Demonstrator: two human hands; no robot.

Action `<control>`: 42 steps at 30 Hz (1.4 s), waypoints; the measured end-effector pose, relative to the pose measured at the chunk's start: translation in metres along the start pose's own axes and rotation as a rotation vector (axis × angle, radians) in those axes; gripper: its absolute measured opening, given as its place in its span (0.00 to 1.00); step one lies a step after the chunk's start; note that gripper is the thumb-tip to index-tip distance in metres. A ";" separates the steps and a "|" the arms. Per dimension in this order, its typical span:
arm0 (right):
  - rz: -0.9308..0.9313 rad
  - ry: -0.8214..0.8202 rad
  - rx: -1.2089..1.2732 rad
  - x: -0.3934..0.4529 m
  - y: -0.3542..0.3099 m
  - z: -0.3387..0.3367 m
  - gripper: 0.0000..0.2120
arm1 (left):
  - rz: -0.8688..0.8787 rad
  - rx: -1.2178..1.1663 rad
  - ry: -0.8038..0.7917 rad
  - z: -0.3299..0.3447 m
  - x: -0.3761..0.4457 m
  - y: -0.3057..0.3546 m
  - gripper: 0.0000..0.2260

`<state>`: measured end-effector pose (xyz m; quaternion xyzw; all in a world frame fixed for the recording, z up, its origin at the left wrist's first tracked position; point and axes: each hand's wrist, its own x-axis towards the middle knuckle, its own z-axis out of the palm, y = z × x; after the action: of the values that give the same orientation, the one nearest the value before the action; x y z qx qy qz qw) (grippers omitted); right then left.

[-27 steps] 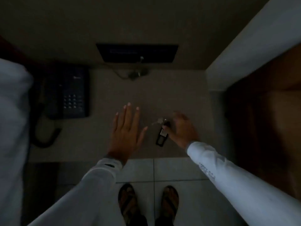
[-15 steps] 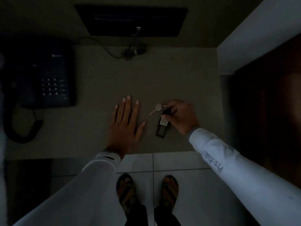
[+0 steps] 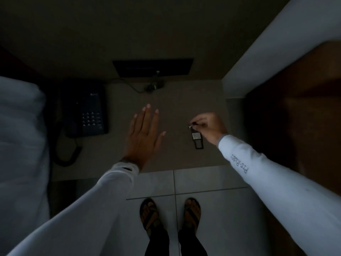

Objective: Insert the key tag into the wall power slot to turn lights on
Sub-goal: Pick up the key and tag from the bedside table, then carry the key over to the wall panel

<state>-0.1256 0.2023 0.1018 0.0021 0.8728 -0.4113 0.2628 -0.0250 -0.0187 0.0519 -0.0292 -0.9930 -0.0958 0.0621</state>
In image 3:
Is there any person's right hand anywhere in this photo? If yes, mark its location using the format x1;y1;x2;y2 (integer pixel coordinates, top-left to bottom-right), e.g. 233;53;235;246
190;112;229;146

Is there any person's left hand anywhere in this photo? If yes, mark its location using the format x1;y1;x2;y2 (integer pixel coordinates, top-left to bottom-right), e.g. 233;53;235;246
124;104;167;170

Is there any black key fob with key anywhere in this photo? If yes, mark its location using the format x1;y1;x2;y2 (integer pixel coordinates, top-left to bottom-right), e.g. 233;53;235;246
188;122;204;150

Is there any person's right forearm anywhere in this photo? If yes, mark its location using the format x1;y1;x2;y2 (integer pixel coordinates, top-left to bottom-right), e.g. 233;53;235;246
218;134;341;256

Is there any person's left forearm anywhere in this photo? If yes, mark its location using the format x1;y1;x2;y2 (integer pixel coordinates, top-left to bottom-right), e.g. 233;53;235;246
5;162;140;256

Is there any small dark plug adapter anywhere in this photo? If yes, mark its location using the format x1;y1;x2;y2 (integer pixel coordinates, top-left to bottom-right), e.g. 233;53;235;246
145;81;165;92

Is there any black desk telephone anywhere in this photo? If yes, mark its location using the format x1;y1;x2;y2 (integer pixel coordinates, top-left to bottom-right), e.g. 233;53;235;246
62;82;109;139

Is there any brown wooden door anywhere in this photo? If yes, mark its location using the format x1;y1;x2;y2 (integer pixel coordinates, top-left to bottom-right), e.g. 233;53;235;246
245;41;341;256

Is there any person's left leg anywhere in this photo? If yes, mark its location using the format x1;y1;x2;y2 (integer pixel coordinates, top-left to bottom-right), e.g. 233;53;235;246
144;229;170;256

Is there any person's leg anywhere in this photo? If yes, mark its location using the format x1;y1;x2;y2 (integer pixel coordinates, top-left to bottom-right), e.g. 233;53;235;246
178;229;208;256
144;229;170;256

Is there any person's right leg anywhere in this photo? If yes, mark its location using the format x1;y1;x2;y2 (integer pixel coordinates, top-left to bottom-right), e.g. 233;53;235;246
178;229;208;256

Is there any thin dark cable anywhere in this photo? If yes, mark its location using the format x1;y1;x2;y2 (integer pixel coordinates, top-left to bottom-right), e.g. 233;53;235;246
111;71;161;94

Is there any black wall socket panel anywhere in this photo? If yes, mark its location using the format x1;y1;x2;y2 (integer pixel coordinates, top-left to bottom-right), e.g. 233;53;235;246
112;58;194;78

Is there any black coiled telephone cord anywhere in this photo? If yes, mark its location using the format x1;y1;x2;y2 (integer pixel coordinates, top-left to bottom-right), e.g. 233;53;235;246
53;127;82;167

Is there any black strap sandal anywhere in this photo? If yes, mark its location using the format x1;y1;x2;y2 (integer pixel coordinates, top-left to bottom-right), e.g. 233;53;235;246
182;197;202;235
139;198;163;233

